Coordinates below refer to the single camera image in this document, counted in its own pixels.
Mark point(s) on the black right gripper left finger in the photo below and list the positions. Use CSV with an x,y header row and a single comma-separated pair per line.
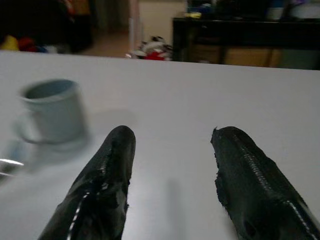
x,y
110,180

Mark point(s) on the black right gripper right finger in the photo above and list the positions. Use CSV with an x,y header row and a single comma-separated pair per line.
x,y
252,180

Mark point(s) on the pale blue ceramic mug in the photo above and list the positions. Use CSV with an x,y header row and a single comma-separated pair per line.
x,y
51,112

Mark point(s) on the silver metal cutlery piece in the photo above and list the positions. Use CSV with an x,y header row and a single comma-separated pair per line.
x,y
11,165

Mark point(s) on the pile of colourful clothes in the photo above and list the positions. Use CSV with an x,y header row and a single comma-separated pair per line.
x,y
153,50

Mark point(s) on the black console table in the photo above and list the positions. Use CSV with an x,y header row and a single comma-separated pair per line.
x,y
240,35

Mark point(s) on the red plush toy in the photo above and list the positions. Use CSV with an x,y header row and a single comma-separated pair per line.
x,y
26,43

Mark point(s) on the yellow plush toy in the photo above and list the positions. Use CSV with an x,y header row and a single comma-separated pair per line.
x,y
9,43

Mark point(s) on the dark sofa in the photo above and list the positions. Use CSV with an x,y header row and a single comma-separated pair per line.
x,y
45,22

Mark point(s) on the white container on console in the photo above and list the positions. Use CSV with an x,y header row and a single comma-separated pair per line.
x,y
273,10

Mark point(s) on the yellow item on console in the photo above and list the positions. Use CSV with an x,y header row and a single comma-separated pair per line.
x,y
193,15

